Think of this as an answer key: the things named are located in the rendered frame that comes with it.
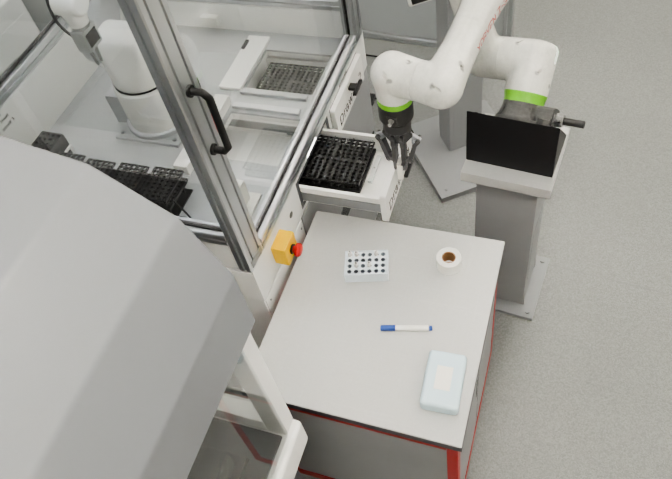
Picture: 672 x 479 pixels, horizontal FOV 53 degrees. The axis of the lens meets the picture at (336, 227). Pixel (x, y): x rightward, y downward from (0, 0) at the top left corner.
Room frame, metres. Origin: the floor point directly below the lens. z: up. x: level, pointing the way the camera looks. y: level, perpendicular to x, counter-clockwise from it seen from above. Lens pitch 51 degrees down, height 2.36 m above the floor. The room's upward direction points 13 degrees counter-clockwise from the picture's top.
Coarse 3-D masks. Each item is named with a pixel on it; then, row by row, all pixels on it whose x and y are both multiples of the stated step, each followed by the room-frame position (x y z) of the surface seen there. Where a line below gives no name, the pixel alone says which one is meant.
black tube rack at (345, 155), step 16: (320, 144) 1.50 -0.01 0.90; (336, 144) 1.48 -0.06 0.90; (352, 144) 1.47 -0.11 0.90; (368, 144) 1.45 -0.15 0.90; (320, 160) 1.43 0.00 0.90; (336, 160) 1.42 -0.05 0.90; (352, 160) 1.40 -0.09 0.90; (304, 176) 1.38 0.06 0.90; (320, 176) 1.37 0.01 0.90; (336, 176) 1.35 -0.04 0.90; (352, 176) 1.34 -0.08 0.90
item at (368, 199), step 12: (324, 132) 1.56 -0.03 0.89; (336, 132) 1.54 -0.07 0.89; (348, 132) 1.53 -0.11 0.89; (348, 144) 1.53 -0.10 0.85; (372, 144) 1.49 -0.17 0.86; (384, 156) 1.45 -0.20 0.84; (384, 168) 1.40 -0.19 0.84; (384, 180) 1.35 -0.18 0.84; (312, 192) 1.33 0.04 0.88; (324, 192) 1.31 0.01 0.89; (336, 192) 1.30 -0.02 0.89; (348, 192) 1.29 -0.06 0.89; (372, 192) 1.32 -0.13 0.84; (336, 204) 1.30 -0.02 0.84; (348, 204) 1.28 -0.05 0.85; (360, 204) 1.26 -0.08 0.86; (372, 204) 1.24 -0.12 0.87
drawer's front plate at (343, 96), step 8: (360, 56) 1.85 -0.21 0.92; (352, 64) 1.81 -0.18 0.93; (360, 64) 1.84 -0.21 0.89; (352, 72) 1.77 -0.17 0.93; (344, 80) 1.74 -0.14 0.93; (352, 80) 1.76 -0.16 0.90; (344, 88) 1.70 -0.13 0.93; (336, 96) 1.67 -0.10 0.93; (344, 96) 1.68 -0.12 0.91; (352, 96) 1.74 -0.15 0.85; (336, 104) 1.63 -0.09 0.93; (344, 104) 1.67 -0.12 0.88; (352, 104) 1.73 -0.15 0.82; (336, 112) 1.61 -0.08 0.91; (336, 120) 1.60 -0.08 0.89; (344, 120) 1.66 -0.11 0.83; (336, 128) 1.60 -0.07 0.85
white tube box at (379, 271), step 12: (360, 252) 1.14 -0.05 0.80; (372, 252) 1.13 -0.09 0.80; (384, 252) 1.12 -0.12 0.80; (348, 264) 1.11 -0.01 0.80; (360, 264) 1.10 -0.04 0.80; (372, 264) 1.09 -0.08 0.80; (384, 264) 1.08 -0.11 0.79; (348, 276) 1.07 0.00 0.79; (360, 276) 1.06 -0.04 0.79; (372, 276) 1.05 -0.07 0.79; (384, 276) 1.05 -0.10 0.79
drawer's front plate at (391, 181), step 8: (408, 144) 1.43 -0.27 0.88; (400, 152) 1.36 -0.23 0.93; (392, 168) 1.31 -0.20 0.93; (392, 176) 1.28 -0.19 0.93; (384, 184) 1.26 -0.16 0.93; (392, 184) 1.27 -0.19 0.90; (400, 184) 1.33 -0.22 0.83; (384, 192) 1.23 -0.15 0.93; (392, 192) 1.26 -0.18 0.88; (384, 200) 1.21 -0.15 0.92; (384, 208) 1.21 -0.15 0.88; (392, 208) 1.25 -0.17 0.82; (384, 216) 1.21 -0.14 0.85
